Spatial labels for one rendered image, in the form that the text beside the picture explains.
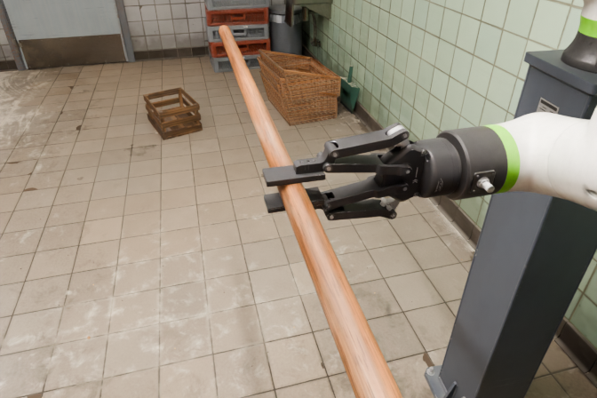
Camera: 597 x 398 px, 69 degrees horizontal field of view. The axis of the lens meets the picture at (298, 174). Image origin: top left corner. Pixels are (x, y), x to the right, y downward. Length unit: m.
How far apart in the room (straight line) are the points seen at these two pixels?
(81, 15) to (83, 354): 3.75
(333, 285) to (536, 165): 0.33
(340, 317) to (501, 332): 1.02
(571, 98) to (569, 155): 0.45
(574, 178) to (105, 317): 1.84
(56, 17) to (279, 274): 3.80
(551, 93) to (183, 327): 1.55
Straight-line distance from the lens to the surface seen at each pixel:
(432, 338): 1.93
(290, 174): 0.51
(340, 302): 0.37
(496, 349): 1.41
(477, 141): 0.58
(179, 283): 2.11
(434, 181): 0.55
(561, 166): 0.58
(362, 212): 0.56
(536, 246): 1.16
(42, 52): 5.28
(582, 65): 1.03
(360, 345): 0.35
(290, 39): 4.66
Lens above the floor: 1.48
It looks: 32 degrees down
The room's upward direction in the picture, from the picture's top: straight up
